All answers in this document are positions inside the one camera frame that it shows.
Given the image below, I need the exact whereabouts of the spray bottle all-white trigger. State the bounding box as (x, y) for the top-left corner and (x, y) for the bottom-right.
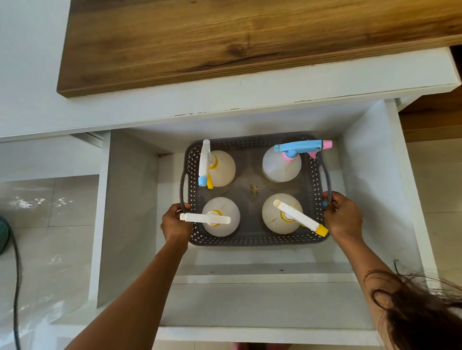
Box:
(180, 197), (241, 238)

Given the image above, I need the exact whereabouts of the spray bottle blue-yellow nozzle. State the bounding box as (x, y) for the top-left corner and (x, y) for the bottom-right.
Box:
(198, 139), (237, 190)

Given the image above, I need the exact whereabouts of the person's right forearm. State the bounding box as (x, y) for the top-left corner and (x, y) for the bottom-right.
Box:
(334, 232), (401, 350)

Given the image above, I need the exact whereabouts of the person's right hand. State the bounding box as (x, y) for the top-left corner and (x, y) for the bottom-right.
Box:
(321, 191), (364, 243)

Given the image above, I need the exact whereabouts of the black cable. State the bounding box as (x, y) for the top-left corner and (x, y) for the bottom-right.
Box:
(9, 231), (23, 350)

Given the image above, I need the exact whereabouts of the spray bottle white trigger yellow nozzle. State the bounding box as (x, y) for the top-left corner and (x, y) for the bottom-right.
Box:
(262, 193), (329, 238)

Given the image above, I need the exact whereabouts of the person's left hand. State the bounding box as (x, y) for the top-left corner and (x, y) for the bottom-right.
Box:
(160, 203), (194, 249)

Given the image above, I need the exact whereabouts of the white cabinet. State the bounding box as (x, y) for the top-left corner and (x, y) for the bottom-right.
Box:
(0, 0), (462, 182)

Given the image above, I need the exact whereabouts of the white drawer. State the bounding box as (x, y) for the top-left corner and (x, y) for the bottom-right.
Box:
(51, 99), (440, 347)

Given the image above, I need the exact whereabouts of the person's left forearm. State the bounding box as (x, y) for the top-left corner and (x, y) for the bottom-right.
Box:
(65, 240), (190, 350)

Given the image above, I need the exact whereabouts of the teal round mat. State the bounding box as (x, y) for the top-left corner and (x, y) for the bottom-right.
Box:
(0, 216), (11, 255)

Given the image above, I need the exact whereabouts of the spray bottle blue pink trigger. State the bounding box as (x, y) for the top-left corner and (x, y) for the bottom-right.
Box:
(262, 140), (333, 183)

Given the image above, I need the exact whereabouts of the wooden countertop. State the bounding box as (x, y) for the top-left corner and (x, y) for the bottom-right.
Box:
(57, 0), (462, 98)

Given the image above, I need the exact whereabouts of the grey perforated plastic basket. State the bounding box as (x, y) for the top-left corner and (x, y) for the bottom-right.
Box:
(179, 133), (333, 247)

